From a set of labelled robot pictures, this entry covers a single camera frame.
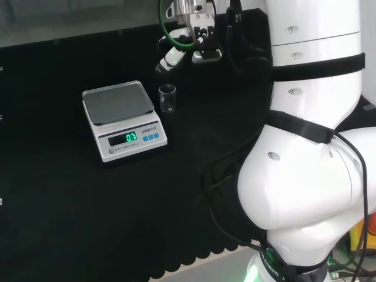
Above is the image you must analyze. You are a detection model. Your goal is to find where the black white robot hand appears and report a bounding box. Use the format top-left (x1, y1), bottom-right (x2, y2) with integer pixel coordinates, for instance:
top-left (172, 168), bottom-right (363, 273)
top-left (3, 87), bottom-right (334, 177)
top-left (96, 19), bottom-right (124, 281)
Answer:
top-left (155, 0), bottom-right (224, 75)

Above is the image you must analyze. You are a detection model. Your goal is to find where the small clear glass beaker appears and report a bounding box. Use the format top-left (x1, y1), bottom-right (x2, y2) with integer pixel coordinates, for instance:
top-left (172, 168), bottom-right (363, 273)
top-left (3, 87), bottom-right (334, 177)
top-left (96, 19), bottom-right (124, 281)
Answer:
top-left (158, 84), bottom-right (178, 114)

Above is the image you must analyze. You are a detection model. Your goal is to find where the white electronic balance steel pan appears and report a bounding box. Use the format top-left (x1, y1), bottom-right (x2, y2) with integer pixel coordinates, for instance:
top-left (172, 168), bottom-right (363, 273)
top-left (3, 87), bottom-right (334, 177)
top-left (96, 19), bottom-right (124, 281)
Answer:
top-left (81, 80), bottom-right (169, 164)

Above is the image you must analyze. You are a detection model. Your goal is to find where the black bench cloth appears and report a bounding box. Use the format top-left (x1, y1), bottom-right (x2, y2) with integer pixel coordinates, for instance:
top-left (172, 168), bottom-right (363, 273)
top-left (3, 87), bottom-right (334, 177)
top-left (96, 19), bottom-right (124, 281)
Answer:
top-left (0, 8), bottom-right (376, 282)

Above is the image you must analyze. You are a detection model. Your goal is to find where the yellow stop button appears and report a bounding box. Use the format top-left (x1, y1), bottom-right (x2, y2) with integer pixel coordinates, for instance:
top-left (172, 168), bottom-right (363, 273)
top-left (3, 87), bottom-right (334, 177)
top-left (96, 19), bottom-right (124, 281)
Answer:
top-left (349, 214), bottom-right (376, 256)

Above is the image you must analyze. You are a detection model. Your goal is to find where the green cable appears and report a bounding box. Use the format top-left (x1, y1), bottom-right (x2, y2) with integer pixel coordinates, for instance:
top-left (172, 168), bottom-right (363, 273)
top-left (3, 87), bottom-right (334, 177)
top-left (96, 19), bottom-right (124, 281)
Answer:
top-left (157, 0), bottom-right (196, 48)

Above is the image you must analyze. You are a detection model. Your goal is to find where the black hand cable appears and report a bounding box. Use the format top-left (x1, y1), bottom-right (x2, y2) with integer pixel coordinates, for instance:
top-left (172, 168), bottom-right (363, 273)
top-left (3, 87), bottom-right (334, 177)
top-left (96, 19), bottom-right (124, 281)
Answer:
top-left (224, 0), bottom-right (274, 77)

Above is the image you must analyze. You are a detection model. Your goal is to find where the black cable on cloth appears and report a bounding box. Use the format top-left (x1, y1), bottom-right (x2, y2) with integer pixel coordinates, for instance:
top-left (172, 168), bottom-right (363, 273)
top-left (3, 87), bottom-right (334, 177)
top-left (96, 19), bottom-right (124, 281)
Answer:
top-left (201, 129), bottom-right (274, 253)

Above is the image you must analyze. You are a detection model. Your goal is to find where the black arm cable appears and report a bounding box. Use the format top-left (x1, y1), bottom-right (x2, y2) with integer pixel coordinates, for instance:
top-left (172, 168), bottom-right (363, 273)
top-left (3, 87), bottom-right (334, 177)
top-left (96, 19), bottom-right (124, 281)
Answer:
top-left (331, 130), bottom-right (370, 282)

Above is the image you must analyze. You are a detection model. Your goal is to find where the grey metal base plate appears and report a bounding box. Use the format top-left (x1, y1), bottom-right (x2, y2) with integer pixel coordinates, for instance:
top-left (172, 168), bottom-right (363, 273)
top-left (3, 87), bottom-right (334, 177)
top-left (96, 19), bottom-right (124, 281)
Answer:
top-left (152, 245), bottom-right (267, 282)

